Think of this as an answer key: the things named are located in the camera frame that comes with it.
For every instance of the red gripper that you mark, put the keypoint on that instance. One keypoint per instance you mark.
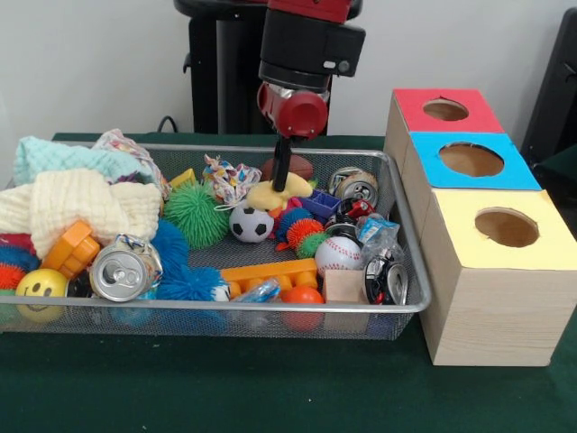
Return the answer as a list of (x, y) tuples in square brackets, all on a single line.
[(302, 115)]

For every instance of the yellow duck plush toy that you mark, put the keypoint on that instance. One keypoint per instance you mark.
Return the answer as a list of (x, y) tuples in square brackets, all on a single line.
[(261, 194)]

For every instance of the cream knitted cloth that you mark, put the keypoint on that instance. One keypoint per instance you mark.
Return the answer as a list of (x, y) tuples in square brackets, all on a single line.
[(81, 203)]

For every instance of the mint green knitted cloth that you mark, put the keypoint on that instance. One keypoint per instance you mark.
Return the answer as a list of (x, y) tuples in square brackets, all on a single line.
[(58, 155)]

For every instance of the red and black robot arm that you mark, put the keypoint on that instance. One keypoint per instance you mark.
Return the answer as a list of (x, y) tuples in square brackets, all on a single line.
[(306, 49)]

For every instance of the wooden box with three holes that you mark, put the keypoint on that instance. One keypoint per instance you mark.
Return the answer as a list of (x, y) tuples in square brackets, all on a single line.
[(496, 315)]

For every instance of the brown toy football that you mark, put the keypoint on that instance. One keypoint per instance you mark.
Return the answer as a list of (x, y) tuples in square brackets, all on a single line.
[(299, 167)]

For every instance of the black and white soccer ball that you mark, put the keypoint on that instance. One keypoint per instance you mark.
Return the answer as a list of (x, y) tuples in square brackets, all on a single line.
[(251, 225)]

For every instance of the bright green spiky ball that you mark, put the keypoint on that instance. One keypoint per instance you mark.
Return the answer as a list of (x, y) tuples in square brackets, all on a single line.
[(196, 212)]

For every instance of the white baseball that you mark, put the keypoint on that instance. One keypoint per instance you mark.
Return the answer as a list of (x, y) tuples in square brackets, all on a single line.
[(339, 255)]

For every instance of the long orange building brick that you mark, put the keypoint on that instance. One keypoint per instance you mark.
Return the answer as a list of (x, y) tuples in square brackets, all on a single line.
[(270, 270)]

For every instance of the orange ball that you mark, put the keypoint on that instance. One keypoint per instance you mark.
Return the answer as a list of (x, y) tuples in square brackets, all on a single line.
[(302, 295)]

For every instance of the crushed silver drink can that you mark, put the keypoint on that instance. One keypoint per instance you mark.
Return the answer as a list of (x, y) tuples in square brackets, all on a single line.
[(121, 273)]

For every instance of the dark green tablecloth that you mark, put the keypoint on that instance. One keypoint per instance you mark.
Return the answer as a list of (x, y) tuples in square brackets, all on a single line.
[(270, 392), (561, 176)]

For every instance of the yellow ball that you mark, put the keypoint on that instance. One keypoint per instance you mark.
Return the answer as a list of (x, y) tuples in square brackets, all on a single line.
[(40, 288)]

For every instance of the black upright panel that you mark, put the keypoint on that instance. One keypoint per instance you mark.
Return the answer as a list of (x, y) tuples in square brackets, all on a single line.
[(559, 90)]

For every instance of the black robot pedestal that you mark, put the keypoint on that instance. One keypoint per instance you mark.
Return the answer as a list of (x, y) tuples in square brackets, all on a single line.
[(203, 81)]

